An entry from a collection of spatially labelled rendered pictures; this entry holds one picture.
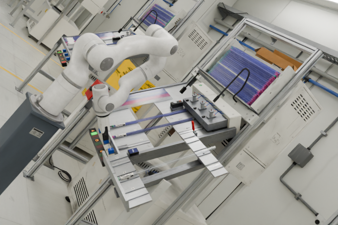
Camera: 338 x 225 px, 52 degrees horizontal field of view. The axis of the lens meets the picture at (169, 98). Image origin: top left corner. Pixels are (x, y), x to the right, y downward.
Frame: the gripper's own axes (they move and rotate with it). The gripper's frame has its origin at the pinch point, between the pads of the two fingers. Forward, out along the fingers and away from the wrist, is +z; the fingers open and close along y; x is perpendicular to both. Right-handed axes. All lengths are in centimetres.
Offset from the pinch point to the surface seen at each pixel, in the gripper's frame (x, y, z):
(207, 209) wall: 111, -68, 168
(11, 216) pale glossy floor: -58, -4, 42
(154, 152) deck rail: 21.6, 20.9, 3.1
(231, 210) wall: 126, -47, 155
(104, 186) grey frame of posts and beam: -7.8, 24.9, 13.4
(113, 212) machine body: -2.2, 9.7, 48.9
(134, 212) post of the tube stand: 0, 49, 12
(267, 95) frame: 91, 22, -18
